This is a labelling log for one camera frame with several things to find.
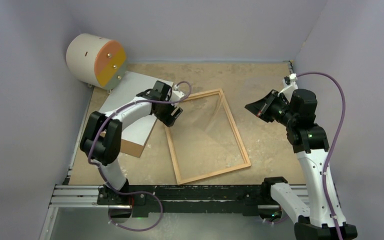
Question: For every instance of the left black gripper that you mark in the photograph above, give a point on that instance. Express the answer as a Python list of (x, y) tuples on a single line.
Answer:
[(168, 119)]

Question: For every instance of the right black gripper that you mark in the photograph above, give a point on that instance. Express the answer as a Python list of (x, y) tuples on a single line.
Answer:
[(259, 108)]

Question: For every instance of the wooden picture frame with glass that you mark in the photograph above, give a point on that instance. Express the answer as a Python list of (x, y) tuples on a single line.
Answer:
[(222, 103)]

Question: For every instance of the glossy printed photo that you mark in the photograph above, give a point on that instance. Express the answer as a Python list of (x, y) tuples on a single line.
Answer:
[(137, 123)]

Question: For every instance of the clear glass pane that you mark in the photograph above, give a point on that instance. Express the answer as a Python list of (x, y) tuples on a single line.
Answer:
[(243, 90)]

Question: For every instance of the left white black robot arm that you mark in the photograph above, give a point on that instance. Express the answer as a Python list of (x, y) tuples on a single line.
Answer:
[(101, 139)]

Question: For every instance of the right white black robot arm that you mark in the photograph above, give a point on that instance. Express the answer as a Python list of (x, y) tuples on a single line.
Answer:
[(322, 218)]

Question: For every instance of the brown cardboard backing board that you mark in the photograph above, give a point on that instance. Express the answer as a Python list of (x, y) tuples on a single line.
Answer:
[(130, 143)]

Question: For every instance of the white cylindrical drum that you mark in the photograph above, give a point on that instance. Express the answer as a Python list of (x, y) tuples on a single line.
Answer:
[(97, 61)]

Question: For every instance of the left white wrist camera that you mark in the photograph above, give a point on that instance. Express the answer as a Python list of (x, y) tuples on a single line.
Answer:
[(176, 95)]

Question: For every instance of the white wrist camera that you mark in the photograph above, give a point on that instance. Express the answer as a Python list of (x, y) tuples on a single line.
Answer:
[(176, 95), (290, 85)]

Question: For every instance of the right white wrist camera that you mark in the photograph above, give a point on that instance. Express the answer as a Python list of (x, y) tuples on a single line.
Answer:
[(290, 85)]

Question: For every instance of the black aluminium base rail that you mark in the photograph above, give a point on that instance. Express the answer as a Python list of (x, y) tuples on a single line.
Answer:
[(247, 200)]

